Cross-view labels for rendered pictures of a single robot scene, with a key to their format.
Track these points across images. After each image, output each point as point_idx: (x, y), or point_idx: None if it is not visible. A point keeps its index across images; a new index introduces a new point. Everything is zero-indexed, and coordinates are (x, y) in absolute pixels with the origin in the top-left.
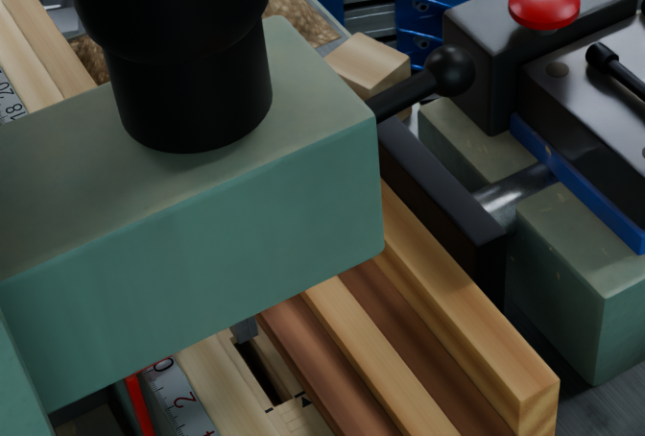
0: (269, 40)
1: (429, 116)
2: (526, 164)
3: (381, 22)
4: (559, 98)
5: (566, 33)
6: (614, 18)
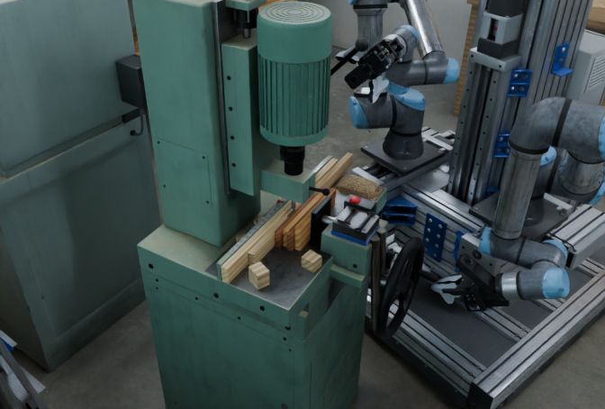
0: (309, 172)
1: (343, 208)
2: None
3: (453, 238)
4: (343, 210)
5: (356, 206)
6: (365, 211)
